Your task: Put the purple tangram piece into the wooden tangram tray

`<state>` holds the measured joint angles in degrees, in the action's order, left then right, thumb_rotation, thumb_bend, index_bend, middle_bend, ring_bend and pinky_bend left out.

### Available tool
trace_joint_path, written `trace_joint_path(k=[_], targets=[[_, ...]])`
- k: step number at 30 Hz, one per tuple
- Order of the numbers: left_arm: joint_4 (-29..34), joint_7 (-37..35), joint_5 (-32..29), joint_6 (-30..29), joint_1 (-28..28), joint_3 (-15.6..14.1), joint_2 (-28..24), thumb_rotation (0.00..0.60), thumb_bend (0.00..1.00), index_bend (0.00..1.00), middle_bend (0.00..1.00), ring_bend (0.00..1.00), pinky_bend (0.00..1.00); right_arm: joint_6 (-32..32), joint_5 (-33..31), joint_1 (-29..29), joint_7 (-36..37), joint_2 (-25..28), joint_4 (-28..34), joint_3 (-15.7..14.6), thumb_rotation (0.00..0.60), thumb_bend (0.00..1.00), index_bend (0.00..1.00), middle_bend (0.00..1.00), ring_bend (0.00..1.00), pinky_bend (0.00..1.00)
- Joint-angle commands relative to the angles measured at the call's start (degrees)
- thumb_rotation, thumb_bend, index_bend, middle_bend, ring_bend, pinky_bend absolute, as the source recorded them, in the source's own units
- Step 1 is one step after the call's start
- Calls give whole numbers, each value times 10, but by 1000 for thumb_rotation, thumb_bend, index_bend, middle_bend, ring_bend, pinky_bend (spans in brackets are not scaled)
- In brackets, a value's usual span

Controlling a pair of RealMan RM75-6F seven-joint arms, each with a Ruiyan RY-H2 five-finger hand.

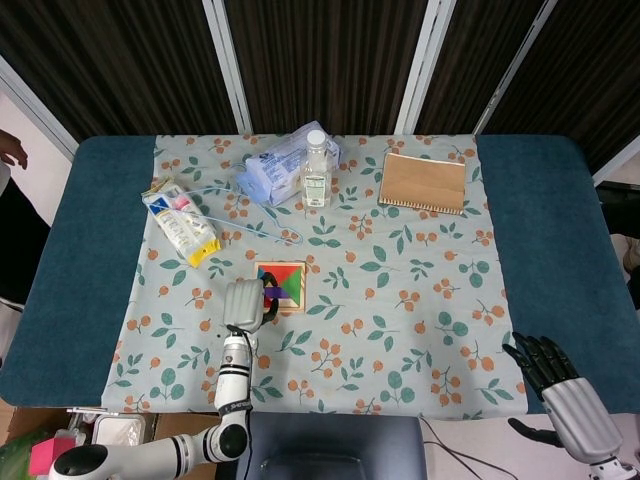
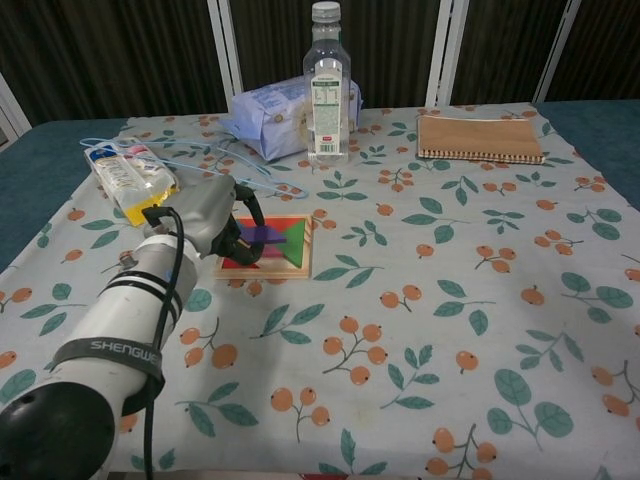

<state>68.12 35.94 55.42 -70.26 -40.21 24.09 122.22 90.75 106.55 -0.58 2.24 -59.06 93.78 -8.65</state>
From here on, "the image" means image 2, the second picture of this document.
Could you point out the floral printed tablecloth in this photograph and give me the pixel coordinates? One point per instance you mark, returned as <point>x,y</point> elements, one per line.
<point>400,300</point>

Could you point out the colourful tangram puzzle tray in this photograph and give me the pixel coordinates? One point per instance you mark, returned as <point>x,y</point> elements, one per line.
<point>300,272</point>

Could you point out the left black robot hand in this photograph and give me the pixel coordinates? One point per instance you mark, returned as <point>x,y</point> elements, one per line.
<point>205,215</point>

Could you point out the purple parallelogram tangram piece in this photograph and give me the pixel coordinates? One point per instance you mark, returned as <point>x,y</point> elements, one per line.
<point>272,235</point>

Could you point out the orange triangle tangram piece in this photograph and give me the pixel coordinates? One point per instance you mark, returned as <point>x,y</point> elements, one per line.
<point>280,223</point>

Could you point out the lavender tissue pack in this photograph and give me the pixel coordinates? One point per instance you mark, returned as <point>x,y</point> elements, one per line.
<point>270,117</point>

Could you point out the green triangle tangram piece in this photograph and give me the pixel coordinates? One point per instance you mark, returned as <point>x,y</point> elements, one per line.
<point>295,245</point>

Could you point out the clear plastic bottle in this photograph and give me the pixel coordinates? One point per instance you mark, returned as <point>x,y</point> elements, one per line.
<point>326,100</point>

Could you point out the dark room divider panel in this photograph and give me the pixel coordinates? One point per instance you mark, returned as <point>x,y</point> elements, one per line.
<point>115,55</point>
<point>605,50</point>
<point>280,45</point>
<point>500,50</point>

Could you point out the clear snack bag yellow edge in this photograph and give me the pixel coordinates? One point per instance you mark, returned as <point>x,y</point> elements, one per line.
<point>127,177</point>

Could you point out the brown spiral notebook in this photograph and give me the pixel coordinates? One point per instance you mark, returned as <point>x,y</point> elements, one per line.
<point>477,137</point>

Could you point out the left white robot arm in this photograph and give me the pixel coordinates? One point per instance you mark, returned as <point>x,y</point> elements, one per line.
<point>120,320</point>

